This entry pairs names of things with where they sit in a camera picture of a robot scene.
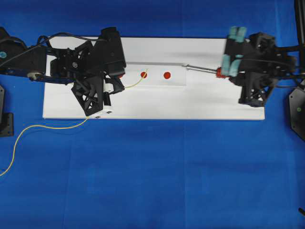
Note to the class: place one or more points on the red soldering iron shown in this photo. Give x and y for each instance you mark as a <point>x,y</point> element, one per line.
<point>202,69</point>

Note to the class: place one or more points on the clear acrylic plate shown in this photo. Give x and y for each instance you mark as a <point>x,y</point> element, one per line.
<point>155,72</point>

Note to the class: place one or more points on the black camera stand post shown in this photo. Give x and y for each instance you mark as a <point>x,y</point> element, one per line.
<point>299,6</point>

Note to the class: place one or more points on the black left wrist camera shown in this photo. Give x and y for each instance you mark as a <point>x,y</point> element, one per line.
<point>107,54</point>

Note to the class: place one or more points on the red dot mark middle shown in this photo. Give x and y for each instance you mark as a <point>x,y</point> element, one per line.
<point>143,75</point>

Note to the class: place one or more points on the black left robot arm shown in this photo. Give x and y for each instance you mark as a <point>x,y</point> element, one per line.
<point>32,62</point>

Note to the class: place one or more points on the white board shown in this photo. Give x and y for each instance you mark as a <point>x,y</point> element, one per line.
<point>204,97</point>

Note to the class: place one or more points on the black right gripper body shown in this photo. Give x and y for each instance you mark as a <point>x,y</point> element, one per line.
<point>253,74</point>

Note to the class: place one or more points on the red dot mark right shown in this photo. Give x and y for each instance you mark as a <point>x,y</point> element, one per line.
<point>167,75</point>

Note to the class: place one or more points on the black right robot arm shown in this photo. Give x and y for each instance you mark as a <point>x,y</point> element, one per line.
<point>283,64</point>

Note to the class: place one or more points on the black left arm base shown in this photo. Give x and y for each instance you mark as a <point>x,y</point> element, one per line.
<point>6,119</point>

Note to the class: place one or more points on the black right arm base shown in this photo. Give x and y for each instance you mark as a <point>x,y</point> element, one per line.
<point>297,112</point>

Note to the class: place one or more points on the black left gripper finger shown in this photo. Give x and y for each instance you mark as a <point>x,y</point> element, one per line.
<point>106,99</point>

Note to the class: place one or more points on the taped right wrist camera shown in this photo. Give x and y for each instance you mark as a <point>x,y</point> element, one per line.
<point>233,52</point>

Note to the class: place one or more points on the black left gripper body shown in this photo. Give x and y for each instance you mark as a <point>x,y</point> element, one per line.
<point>88,88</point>

